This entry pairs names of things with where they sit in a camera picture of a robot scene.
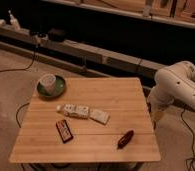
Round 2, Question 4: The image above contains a white sponge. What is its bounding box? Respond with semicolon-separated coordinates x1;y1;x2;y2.
90;109;110;124

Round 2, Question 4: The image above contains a white plastic bottle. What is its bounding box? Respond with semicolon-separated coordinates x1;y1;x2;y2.
56;104;89;119

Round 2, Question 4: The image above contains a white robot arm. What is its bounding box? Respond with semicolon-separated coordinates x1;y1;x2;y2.
147;61;195;122

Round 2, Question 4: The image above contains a wooden table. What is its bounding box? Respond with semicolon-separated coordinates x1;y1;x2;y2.
9;78;161;163

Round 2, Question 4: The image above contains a green plate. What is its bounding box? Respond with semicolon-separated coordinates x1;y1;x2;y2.
36;75;66;99

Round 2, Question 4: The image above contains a white cup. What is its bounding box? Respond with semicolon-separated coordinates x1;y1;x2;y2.
39;74;56;94

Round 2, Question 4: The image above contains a red black candy bar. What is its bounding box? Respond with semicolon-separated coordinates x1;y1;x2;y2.
56;120;73;143

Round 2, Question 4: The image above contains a dark red oblong object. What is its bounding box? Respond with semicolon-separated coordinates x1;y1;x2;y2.
117;130;134;149

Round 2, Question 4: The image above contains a black device on ledge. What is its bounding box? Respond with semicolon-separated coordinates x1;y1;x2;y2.
48;29;66;42

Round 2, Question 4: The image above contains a white spray bottle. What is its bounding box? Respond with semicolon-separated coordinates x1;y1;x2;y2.
8;11;21;31

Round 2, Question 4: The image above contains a black floor cable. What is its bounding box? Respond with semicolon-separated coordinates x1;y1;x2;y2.
0;44;39;76

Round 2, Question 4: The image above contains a black cable right floor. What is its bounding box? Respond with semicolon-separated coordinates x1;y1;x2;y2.
180;105;195;171

